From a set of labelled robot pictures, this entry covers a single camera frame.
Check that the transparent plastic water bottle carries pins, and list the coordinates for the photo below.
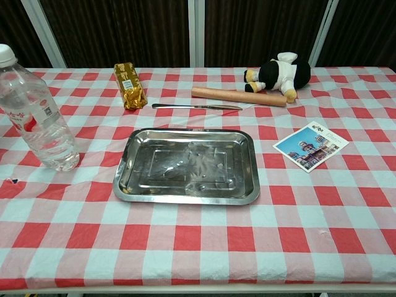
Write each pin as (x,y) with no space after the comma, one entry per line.
(46,130)

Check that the rectangular stainless steel tray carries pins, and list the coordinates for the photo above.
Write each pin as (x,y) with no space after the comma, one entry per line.
(185,167)

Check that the stainless steel table knife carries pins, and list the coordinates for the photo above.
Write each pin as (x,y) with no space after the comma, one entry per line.
(198,107)

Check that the wooden rolling pin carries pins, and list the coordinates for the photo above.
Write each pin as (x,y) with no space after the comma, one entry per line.
(238,96)

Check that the red white checkered tablecloth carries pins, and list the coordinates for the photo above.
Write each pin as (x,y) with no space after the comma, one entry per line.
(198,235)

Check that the gold foil wrapped package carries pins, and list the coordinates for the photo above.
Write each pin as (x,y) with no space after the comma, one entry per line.
(128,85)

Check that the black white plush toy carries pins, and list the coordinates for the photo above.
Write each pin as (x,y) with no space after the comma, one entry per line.
(278,75)

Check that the postcard with building picture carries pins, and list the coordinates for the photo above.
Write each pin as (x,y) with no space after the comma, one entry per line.
(311,145)

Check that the white metal frame post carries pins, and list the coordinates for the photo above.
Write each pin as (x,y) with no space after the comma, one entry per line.
(41,31)
(196,31)
(323,31)

